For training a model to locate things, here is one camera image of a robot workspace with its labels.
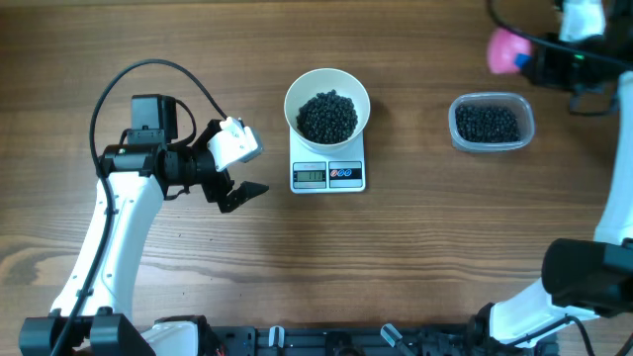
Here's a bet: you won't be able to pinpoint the clear plastic container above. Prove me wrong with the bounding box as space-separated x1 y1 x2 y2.
448 92 535 153

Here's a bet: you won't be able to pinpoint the pink scoop blue handle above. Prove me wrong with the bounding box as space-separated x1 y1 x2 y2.
487 28 532 74

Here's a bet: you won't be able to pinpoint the black beans in container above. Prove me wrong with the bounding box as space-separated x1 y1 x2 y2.
455 105 520 143

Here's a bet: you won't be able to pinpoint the black beans in bowl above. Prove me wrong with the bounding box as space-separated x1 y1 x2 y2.
296 90 358 144

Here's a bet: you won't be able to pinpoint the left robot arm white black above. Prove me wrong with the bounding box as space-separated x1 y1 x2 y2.
19 94 268 355

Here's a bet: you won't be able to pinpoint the white digital kitchen scale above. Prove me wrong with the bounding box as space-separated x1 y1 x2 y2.
290 133 366 194

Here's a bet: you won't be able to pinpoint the black mounting rail base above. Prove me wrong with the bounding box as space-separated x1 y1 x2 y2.
142 310 560 356

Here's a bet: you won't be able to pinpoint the white bowl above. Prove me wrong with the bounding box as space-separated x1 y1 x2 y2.
284 68 371 152

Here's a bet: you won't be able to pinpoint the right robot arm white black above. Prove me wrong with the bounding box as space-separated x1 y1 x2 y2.
487 1 632 348

